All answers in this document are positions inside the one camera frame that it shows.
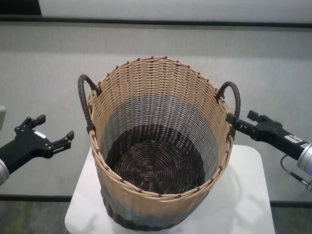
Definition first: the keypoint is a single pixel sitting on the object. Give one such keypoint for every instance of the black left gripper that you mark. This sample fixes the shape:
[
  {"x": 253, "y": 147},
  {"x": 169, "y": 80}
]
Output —
[{"x": 26, "y": 146}]

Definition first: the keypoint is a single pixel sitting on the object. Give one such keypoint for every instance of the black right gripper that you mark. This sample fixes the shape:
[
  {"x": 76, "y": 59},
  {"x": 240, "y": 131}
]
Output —
[{"x": 273, "y": 132}]

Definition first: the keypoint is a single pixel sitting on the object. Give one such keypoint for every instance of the tan and grey wicker basket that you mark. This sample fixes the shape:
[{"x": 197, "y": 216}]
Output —
[{"x": 156, "y": 207}]

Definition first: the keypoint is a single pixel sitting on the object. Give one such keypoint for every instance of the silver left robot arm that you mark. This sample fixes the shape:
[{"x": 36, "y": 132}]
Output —
[{"x": 3, "y": 170}]

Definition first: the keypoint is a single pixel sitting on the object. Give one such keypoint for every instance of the black partition base strip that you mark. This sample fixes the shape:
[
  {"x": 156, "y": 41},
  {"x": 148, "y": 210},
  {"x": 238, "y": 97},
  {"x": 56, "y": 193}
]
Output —
[{"x": 36, "y": 198}]

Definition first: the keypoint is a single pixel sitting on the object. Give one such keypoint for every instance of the white rounded square stand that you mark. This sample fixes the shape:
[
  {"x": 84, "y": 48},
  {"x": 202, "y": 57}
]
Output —
[{"x": 243, "y": 195}]

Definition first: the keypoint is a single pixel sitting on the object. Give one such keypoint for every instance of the black horizontal wall rail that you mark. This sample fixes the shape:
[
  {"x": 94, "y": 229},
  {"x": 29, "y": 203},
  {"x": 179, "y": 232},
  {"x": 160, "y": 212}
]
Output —
[{"x": 156, "y": 20}]

